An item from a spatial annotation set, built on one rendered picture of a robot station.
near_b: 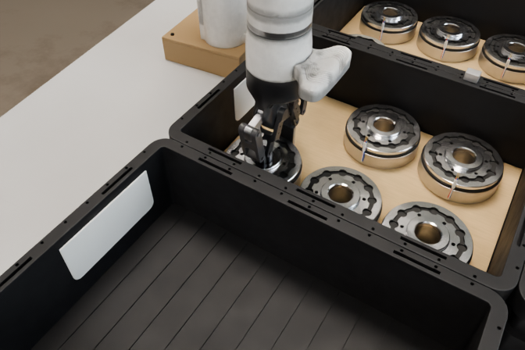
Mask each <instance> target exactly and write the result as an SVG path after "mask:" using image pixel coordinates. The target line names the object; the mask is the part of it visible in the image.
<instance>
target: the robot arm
mask: <svg viewBox="0 0 525 350"><path fill-rule="evenodd" d="M313 4H314V0H197V7H198V20H199V28H200V35H201V39H203V40H205V41H206V43H207V44H209V45H211V46H213V47H215V48H236V47H238V46H240V45H243V44H244V43H245V61H246V63H245V64H246V85H247V89H248V91H249V92H250V94H251V95H252V97H253V98H254V100H255V106H254V109H253V118H252V120H251V121H250V123H249V124H246V123H241V124H240V125H239V128H238V133H239V136H240V140H241V147H242V150H243V154H244V155H245V156H247V157H249V158H251V159H254V160H255V163H257V164H259V165H266V164H269V163H271V162H272V161H273V153H272V152H273V146H274V142H275V141H276V140H278V139H279V138H280V136H281V137H283V138H286V139H288V140H289V141H290V142H292V143H293V144H295V129H296V126H297V125H298V123H299V115H304V114H305V111H306V106H307V102H318V101H319V100H321V99H322V98H323V97H324V96H325V95H326V94H327V93H328V92H329V91H330V90H331V89H332V87H333V86H334V85H335V84H336V83H337V82H338V81H339V80H340V79H341V78H342V76H343V75H344V74H345V73H346V71H347V70H348V68H349V67H350V63H351V57H352V52H351V50H350V49H348V48H347V47H345V46H341V45H337V46H333V47H330V48H325V49H314V48H313V36H312V22H313ZM299 99H300V100H301V104H300V105H299V104H298V103H299ZM261 124H262V125H263V126H264V127H267V128H269V129H271V130H273V132H271V131H269V130H266V129H264V128H262V126H261ZM263 138H264V139H266V140H267V145H266V146H265V145H263Z"/></svg>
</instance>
